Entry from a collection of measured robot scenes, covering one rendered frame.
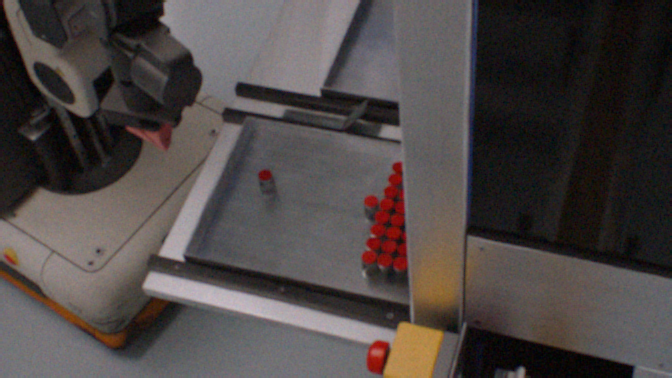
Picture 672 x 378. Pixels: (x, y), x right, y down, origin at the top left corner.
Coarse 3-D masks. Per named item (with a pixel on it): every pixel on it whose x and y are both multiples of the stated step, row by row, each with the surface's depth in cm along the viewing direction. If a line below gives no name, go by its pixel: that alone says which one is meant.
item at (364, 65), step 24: (360, 0) 165; (384, 0) 169; (360, 24) 166; (384, 24) 165; (360, 48) 163; (384, 48) 162; (336, 72) 160; (360, 72) 159; (384, 72) 159; (336, 96) 154; (360, 96) 152; (384, 96) 156
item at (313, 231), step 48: (240, 144) 150; (288, 144) 152; (336, 144) 150; (384, 144) 146; (240, 192) 147; (288, 192) 146; (336, 192) 145; (192, 240) 139; (240, 240) 142; (288, 240) 141; (336, 240) 140; (336, 288) 132; (384, 288) 135
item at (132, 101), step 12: (120, 84) 116; (132, 84) 115; (108, 96) 121; (120, 96) 121; (132, 96) 116; (144, 96) 116; (108, 108) 120; (120, 108) 119; (132, 108) 119; (144, 108) 118; (156, 108) 119; (156, 120) 118; (168, 120) 117; (180, 120) 119
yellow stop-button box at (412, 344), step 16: (400, 336) 113; (416, 336) 113; (432, 336) 113; (448, 336) 113; (400, 352) 112; (416, 352) 112; (432, 352) 112; (448, 352) 112; (400, 368) 111; (416, 368) 111; (432, 368) 111; (448, 368) 111
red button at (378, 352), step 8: (376, 344) 115; (384, 344) 115; (368, 352) 115; (376, 352) 114; (384, 352) 114; (368, 360) 115; (376, 360) 114; (384, 360) 115; (368, 368) 115; (376, 368) 114; (384, 368) 116
